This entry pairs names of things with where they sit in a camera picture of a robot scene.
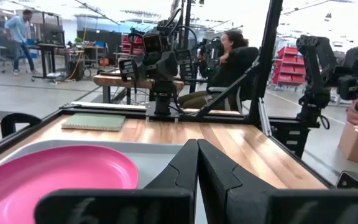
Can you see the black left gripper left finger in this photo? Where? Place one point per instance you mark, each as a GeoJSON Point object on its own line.
{"type": "Point", "coordinates": [166, 202]}

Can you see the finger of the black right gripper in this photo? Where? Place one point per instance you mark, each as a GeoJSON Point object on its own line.
{"type": "Point", "coordinates": [185, 63]}
{"type": "Point", "coordinates": [127, 70]}

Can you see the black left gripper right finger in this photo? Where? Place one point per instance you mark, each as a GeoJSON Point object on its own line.
{"type": "Point", "coordinates": [228, 199]}

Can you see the black background robot arm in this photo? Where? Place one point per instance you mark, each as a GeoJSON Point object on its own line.
{"type": "Point", "coordinates": [211, 56]}
{"type": "Point", "coordinates": [317, 68]}

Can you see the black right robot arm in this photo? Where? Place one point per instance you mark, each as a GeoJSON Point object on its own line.
{"type": "Point", "coordinates": [163, 90]}

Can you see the grey plastic tray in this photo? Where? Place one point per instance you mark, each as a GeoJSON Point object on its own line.
{"type": "Point", "coordinates": [154, 161]}

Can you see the pink round plate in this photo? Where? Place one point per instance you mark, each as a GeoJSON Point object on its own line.
{"type": "Point", "coordinates": [57, 174]}

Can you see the wooden workbench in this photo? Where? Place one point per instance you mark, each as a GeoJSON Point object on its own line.
{"type": "Point", "coordinates": [110, 81]}

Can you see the red storage bins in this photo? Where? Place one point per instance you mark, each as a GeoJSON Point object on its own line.
{"type": "Point", "coordinates": [125, 46]}

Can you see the seated person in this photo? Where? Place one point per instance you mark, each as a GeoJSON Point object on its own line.
{"type": "Point", "coordinates": [228, 71]}

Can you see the black standing desk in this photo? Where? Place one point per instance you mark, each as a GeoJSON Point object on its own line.
{"type": "Point", "coordinates": [47, 47]}

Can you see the black monitor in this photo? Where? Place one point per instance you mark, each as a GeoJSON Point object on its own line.
{"type": "Point", "coordinates": [51, 34]}

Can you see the black equipment base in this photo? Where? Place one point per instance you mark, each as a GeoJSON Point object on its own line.
{"type": "Point", "coordinates": [291, 137]}

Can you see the red bin rack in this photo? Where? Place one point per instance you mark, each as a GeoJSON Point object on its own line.
{"type": "Point", "coordinates": [291, 67]}

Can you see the standing person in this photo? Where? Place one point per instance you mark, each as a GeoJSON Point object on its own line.
{"type": "Point", "coordinates": [19, 31]}

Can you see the cardboard box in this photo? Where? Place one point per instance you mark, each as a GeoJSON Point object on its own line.
{"type": "Point", "coordinates": [356, 149]}

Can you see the black handheld device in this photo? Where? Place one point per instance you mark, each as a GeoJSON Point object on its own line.
{"type": "Point", "coordinates": [357, 84]}

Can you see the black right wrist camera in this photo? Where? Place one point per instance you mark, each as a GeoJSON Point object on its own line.
{"type": "Point", "coordinates": [153, 43]}

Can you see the black aluminium table frame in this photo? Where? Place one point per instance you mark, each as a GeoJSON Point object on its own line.
{"type": "Point", "coordinates": [266, 62]}

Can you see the black corner bracket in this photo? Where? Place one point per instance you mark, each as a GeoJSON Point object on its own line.
{"type": "Point", "coordinates": [354, 181]}

